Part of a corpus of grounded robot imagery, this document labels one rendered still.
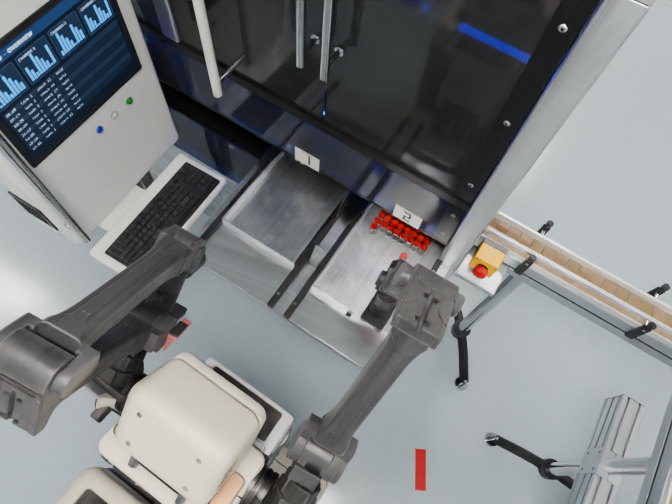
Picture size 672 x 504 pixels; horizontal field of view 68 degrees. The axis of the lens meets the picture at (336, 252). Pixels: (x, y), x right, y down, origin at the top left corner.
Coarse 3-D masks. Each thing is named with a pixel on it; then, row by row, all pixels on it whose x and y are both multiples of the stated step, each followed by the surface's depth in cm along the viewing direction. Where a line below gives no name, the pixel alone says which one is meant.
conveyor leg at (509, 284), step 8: (504, 280) 169; (512, 280) 163; (504, 288) 169; (512, 288) 167; (488, 296) 183; (496, 296) 177; (504, 296) 174; (480, 304) 191; (488, 304) 184; (496, 304) 182; (472, 312) 200; (480, 312) 193; (488, 312) 191; (464, 320) 209; (472, 320) 202; (464, 328) 212
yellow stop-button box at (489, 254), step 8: (488, 240) 137; (480, 248) 136; (488, 248) 136; (496, 248) 136; (504, 248) 136; (472, 256) 142; (480, 256) 135; (488, 256) 135; (496, 256) 135; (504, 256) 135; (472, 264) 139; (480, 264) 136; (488, 264) 134; (496, 264) 134; (488, 272) 138
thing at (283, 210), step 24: (264, 168) 155; (288, 168) 160; (264, 192) 156; (288, 192) 156; (312, 192) 157; (336, 192) 157; (240, 216) 152; (264, 216) 152; (288, 216) 153; (312, 216) 153; (264, 240) 149; (288, 240) 149; (312, 240) 148; (288, 264) 146
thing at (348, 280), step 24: (360, 240) 151; (384, 240) 152; (336, 264) 147; (360, 264) 148; (384, 264) 148; (432, 264) 146; (312, 288) 143; (336, 288) 144; (360, 288) 144; (360, 312) 141
